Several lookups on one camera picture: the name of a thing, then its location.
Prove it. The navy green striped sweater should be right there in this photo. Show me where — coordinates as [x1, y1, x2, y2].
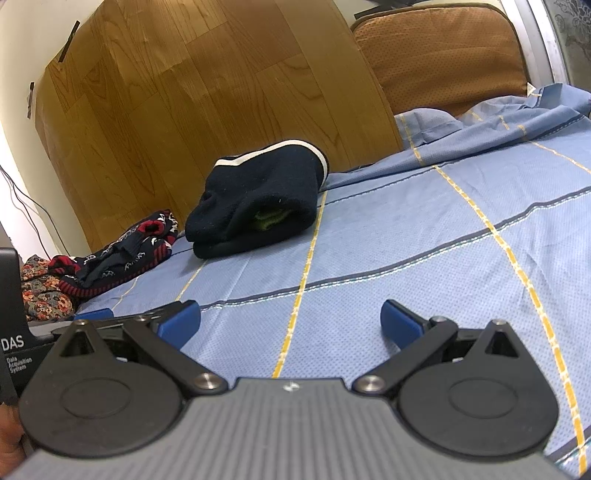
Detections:
[185, 139, 330, 260]

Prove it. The blue checked bed sheet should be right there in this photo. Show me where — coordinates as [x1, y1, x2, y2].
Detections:
[69, 83, 591, 479]

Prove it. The brown cushion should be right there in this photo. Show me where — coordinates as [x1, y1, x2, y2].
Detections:
[350, 4, 532, 119]

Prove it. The black wall cable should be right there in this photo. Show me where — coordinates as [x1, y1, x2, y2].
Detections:
[0, 164, 62, 259]

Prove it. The wooden panel headboard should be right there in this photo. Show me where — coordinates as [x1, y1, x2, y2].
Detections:
[33, 0, 405, 254]

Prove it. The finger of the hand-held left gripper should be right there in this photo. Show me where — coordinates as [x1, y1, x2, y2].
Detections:
[28, 307, 116, 342]

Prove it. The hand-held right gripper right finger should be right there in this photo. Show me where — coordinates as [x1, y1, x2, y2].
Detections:
[353, 299, 533, 398]

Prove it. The patterned glass window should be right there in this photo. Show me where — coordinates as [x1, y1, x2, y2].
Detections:
[499, 0, 591, 88]

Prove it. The navy red patterned sweater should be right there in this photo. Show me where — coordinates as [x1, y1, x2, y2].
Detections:
[48, 209, 180, 298]

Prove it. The floral patterned cloth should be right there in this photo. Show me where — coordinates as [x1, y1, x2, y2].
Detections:
[18, 255, 77, 323]

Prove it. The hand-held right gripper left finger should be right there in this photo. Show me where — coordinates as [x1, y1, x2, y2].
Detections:
[52, 299, 230, 398]

